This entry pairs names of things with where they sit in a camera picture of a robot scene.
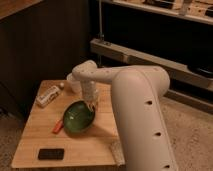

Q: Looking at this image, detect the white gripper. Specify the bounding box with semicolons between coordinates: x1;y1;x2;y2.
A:
81;81;98;112

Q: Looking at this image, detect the green ceramic bowl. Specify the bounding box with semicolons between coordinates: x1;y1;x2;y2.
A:
63;101;96;134

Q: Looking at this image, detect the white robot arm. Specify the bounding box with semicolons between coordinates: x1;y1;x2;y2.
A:
72;60;179;171

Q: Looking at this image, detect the translucent plastic cup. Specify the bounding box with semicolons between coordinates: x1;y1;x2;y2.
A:
66;73;81;93

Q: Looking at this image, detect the orange carrot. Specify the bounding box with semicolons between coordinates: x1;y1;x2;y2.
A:
52;119;63;134

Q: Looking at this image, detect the white plastic bottle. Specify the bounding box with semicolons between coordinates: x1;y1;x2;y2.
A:
36;83;64;108

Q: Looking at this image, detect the metal shelf rack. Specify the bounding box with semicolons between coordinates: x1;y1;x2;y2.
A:
89;0;213;114

